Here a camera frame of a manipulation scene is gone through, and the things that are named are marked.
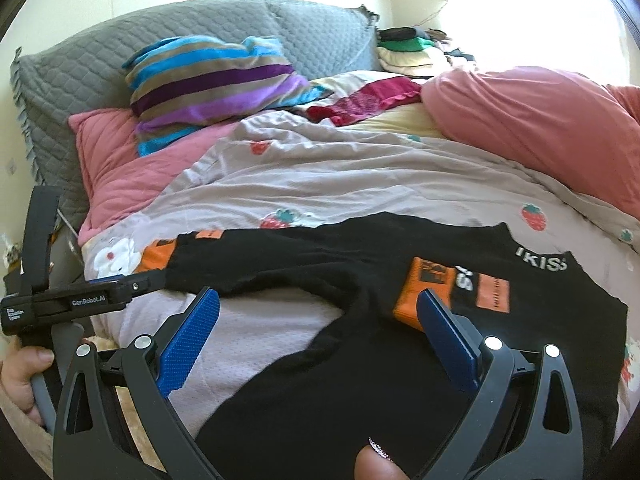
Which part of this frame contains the pink pillow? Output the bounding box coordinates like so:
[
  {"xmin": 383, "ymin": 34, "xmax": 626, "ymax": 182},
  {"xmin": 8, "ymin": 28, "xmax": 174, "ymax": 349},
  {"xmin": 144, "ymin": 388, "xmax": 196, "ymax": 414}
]
[{"xmin": 67, "ymin": 107, "xmax": 241, "ymax": 246}]

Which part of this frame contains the person's left hand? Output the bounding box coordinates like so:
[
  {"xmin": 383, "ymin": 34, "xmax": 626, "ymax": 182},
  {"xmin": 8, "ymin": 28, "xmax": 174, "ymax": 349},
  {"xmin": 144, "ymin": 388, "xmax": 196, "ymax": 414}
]
[{"xmin": 0, "ymin": 346, "xmax": 56, "ymax": 428}]

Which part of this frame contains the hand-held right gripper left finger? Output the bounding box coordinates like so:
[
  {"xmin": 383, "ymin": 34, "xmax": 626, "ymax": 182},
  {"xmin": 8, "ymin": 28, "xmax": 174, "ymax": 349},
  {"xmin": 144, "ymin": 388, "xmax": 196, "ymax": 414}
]
[{"xmin": 52, "ymin": 287, "xmax": 226, "ymax": 480}]

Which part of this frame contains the red cloth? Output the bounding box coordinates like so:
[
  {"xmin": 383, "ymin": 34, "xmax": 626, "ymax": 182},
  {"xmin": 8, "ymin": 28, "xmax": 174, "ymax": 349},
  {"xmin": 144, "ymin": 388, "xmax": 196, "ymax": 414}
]
[{"xmin": 305, "ymin": 80, "xmax": 423, "ymax": 128}]

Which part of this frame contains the strawberry print quilt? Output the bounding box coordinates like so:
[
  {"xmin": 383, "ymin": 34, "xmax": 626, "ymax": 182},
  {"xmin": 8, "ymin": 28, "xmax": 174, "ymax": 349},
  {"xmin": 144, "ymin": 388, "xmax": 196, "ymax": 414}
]
[{"xmin": 80, "ymin": 110, "xmax": 640, "ymax": 441}]

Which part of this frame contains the striped pillow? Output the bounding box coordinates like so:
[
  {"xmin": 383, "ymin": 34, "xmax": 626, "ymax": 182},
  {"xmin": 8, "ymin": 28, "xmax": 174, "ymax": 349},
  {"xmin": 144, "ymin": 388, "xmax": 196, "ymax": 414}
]
[{"xmin": 122, "ymin": 35, "xmax": 333, "ymax": 158}]

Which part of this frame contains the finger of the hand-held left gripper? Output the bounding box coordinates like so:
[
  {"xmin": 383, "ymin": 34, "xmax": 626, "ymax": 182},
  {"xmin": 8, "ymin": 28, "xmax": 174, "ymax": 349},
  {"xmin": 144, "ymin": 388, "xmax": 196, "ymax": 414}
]
[{"xmin": 0, "ymin": 269, "xmax": 167, "ymax": 337}]

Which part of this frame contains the grey quilted cushion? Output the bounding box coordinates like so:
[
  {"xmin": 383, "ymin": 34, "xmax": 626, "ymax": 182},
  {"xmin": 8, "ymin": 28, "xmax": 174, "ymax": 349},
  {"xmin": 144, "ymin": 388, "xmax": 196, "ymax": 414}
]
[{"xmin": 10, "ymin": 0, "xmax": 383, "ymax": 216}]

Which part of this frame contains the cream yellow cloth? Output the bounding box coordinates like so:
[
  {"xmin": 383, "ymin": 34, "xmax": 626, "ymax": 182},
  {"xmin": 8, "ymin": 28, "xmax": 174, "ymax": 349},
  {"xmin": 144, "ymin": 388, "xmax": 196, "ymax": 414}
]
[{"xmin": 350, "ymin": 102, "xmax": 448, "ymax": 141}]

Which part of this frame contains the pink duvet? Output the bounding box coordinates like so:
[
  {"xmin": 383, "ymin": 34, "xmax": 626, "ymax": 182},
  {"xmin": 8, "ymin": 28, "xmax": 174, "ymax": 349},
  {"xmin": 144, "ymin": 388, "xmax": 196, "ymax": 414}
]
[{"xmin": 420, "ymin": 65, "xmax": 640, "ymax": 221}]

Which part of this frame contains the black shirt with orange patches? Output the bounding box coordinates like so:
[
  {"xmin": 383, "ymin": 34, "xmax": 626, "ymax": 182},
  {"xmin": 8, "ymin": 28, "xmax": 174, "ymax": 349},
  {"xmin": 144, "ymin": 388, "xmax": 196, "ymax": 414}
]
[{"xmin": 165, "ymin": 212, "xmax": 629, "ymax": 480}]

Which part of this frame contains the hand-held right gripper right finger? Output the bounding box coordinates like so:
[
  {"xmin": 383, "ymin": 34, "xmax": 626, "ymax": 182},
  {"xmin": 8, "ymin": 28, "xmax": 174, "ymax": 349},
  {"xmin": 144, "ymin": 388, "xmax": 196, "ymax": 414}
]
[{"xmin": 414, "ymin": 289, "xmax": 584, "ymax": 480}]

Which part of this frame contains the person's right hand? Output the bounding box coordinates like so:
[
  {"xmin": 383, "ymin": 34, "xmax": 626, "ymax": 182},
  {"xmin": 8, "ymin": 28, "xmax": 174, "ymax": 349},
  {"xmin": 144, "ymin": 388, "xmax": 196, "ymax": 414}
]
[{"xmin": 353, "ymin": 436, "xmax": 417, "ymax": 480}]

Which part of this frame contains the stack of folded clothes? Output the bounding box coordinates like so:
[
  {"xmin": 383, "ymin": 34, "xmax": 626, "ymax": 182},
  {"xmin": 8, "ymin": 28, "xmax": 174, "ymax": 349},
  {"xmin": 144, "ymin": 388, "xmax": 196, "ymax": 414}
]
[{"xmin": 375, "ymin": 25, "xmax": 481, "ymax": 80}]

